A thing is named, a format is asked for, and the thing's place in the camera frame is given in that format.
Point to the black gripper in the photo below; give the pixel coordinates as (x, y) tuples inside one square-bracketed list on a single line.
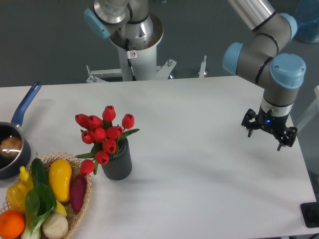
[(271, 124)]

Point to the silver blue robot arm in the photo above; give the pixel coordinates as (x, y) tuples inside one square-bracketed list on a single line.
[(262, 63)]

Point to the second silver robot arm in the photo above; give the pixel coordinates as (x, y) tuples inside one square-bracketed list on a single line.
[(129, 18)]

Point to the dark grey ribbed vase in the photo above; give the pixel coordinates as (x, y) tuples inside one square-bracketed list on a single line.
[(119, 167)]

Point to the black device at table edge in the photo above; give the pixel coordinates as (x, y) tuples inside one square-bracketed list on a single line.
[(310, 212)]

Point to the blue bin in background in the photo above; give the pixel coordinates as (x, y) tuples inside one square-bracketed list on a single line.
[(307, 18)]

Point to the red tulip bouquet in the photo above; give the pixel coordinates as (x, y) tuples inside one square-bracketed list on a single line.
[(104, 136)]

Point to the purple sweet potato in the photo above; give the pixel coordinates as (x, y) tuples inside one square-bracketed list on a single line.
[(77, 192)]

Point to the yellow squash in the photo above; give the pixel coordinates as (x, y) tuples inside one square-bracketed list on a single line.
[(60, 173)]

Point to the green cucumber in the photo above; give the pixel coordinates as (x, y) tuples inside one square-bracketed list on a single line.
[(39, 173)]

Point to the beige garlic bulb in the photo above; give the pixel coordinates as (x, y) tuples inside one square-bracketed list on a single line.
[(55, 226)]

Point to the green bok choy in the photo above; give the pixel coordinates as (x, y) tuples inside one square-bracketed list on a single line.
[(40, 202)]

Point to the small yellow pepper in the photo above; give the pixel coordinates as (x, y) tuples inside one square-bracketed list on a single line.
[(26, 177)]

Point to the brown bun in pot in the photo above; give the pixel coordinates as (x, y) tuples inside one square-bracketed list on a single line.
[(10, 147)]

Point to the yellow bell pepper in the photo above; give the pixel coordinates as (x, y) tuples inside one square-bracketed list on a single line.
[(16, 196)]

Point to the orange fruit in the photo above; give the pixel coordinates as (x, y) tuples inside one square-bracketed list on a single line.
[(12, 224)]

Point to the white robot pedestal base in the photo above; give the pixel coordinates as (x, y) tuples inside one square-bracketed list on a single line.
[(138, 58)]

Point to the blue handled saucepan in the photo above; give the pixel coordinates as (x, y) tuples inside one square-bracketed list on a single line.
[(9, 167)]

